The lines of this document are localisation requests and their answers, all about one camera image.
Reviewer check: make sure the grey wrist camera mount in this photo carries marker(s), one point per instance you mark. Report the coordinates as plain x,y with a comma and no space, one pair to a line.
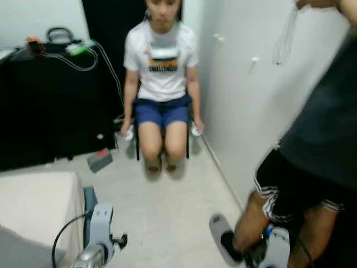
100,223
277,248

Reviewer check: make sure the white green power strip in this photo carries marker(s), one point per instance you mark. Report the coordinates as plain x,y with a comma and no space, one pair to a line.
78,49

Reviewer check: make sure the white wardrobe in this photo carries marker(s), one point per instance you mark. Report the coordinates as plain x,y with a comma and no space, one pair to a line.
251,111

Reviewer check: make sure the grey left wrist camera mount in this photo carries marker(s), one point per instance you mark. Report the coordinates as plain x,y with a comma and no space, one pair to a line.
100,223

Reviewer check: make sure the seated person in white shirt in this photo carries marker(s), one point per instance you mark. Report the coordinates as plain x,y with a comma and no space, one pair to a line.
162,67

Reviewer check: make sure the black low cabinet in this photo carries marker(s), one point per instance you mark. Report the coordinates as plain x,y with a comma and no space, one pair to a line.
50,106

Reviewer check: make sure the beige sandal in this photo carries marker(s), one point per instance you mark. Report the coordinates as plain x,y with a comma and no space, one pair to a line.
171,164
153,166

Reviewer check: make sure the standing person in black shorts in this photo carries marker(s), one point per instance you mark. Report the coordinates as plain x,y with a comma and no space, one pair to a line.
323,128

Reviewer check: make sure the grey square pillow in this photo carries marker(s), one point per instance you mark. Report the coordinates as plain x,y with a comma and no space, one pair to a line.
17,251

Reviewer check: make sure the white headset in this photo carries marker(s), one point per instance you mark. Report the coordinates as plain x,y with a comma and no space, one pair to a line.
163,54

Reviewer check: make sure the white handheld controller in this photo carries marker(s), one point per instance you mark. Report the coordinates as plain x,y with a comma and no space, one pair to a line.
129,134
196,130

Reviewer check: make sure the grey box red label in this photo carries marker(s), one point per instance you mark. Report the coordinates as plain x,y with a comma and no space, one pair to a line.
100,162

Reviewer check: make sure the black tall cabinet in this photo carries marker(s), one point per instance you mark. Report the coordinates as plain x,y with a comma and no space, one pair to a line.
106,22

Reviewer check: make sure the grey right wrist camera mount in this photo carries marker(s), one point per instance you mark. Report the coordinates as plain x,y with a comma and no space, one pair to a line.
277,248

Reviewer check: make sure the black chair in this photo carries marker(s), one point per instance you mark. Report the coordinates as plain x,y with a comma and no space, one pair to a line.
137,148

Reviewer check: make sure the orange handheld device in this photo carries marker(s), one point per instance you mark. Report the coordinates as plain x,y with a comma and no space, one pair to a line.
35,47

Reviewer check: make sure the beige bed mattress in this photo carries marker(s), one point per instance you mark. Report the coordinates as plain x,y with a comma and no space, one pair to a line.
33,206

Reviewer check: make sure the white wardrobe knob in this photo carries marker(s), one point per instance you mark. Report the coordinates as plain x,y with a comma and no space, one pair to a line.
254,60
221,39
216,37

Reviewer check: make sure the grey slipper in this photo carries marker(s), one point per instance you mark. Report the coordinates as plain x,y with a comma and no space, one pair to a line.
218,226

